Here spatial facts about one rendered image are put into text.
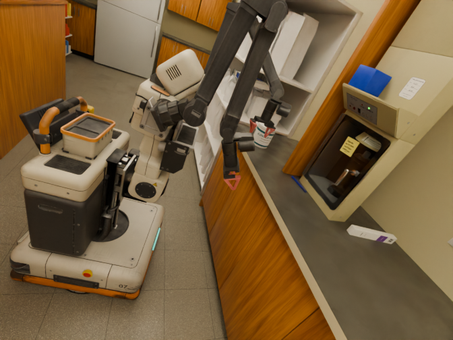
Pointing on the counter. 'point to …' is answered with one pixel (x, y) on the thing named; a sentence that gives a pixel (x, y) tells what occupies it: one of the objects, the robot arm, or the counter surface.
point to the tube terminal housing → (437, 95)
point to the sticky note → (349, 146)
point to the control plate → (362, 108)
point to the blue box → (369, 80)
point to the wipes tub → (262, 136)
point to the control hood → (388, 112)
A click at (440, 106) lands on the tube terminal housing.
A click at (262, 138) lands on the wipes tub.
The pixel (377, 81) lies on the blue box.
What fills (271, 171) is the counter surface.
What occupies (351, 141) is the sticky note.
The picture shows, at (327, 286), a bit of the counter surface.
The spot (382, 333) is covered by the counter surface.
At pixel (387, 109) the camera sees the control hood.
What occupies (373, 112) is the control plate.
